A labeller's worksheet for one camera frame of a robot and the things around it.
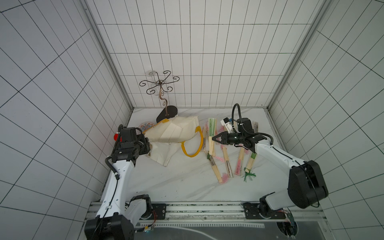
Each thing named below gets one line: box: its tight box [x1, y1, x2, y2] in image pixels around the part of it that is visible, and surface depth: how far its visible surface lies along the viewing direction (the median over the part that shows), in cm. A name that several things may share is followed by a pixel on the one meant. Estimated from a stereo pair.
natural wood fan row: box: [221, 144, 234, 178], surface depth 91 cm
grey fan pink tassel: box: [207, 151, 229, 184], surface depth 87 cm
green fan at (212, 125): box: [208, 118, 217, 156], surface depth 83 cm
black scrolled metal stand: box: [139, 71, 180, 123], surface depth 94 cm
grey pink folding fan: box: [252, 121, 259, 133], surface depth 109 cm
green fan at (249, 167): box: [241, 152, 257, 182], surface depth 89 cm
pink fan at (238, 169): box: [234, 147, 245, 176], surface depth 89 cm
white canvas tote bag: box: [142, 116, 204, 167], surface depth 93 cm
